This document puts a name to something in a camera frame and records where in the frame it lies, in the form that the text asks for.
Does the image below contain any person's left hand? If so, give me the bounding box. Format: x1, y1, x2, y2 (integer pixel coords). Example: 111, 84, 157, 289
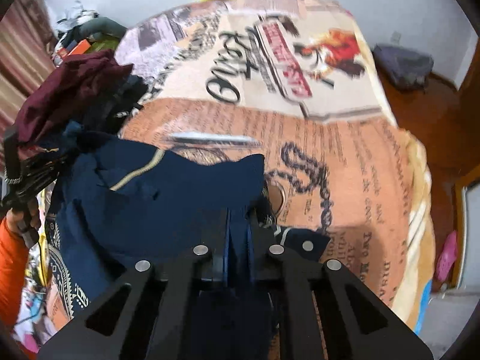
6, 197, 41, 236

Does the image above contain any maroon folded garment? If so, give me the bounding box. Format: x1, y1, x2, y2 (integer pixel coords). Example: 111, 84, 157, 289
15, 49, 134, 147

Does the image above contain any navy patterned hooded garment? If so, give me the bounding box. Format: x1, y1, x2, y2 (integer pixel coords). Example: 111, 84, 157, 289
44, 121, 333, 360

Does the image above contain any printed orange bed blanket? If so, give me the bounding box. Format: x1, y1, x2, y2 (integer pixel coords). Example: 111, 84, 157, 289
45, 0, 437, 360

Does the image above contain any purple grey floor cushion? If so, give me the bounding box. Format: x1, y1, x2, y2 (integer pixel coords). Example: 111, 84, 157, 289
373, 44, 434, 91

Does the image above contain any pink slipper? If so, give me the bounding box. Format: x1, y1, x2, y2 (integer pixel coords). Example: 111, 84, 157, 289
435, 230, 458, 284

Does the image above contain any green box with clutter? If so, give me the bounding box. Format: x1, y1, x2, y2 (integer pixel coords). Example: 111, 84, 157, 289
51, 0, 127, 66

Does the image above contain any striped brown curtain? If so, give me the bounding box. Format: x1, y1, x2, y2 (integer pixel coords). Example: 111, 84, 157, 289
0, 0, 57, 166

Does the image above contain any dark navy folded garment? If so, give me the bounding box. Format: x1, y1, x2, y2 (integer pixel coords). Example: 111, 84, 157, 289
80, 75, 148, 134

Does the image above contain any orange left sleeve forearm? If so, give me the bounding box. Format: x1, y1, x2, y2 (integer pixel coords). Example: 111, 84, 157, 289
0, 215, 29, 327

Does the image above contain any brown wooden door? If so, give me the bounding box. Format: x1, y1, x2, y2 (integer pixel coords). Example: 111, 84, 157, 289
457, 41, 480, 124

